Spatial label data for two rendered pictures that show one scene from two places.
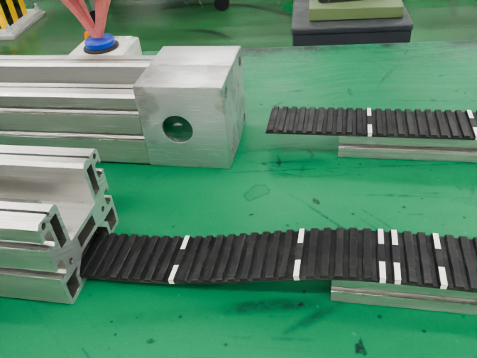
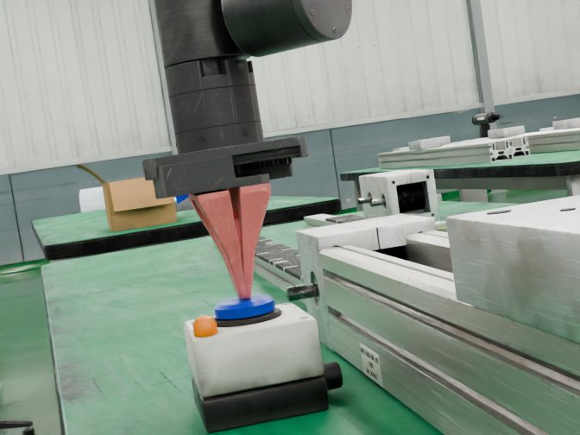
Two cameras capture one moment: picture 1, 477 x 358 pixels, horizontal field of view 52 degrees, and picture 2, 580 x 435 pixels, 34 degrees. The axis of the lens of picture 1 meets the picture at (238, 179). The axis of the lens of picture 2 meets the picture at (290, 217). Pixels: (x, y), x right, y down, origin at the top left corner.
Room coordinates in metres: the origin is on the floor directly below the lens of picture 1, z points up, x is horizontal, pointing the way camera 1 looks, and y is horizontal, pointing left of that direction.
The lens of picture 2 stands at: (0.87, 0.75, 0.95)
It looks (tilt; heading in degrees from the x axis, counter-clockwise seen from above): 4 degrees down; 245
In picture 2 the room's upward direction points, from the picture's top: 8 degrees counter-clockwise
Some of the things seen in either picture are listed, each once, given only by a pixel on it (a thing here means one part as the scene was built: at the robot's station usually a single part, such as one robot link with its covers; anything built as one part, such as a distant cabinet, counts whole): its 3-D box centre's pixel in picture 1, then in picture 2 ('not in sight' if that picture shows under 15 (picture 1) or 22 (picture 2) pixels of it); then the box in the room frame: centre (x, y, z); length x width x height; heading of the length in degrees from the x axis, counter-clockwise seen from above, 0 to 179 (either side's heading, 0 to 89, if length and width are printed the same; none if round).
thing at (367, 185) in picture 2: not in sight; (384, 197); (-0.10, -0.90, 0.83); 0.11 x 0.10 x 0.10; 168
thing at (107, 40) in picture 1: (100, 44); (245, 312); (0.64, 0.17, 0.84); 0.04 x 0.04 x 0.02
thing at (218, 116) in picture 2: not in sight; (217, 120); (0.64, 0.17, 0.97); 0.10 x 0.07 x 0.07; 166
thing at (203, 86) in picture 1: (198, 100); (356, 281); (0.49, 0.04, 0.83); 0.12 x 0.09 x 0.10; 166
